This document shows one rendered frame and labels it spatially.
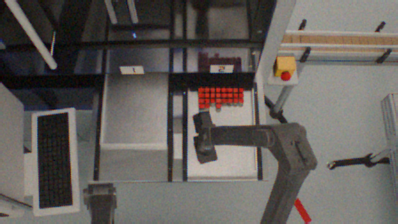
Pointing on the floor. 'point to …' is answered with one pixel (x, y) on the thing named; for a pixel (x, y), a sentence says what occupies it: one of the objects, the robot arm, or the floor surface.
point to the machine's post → (281, 15)
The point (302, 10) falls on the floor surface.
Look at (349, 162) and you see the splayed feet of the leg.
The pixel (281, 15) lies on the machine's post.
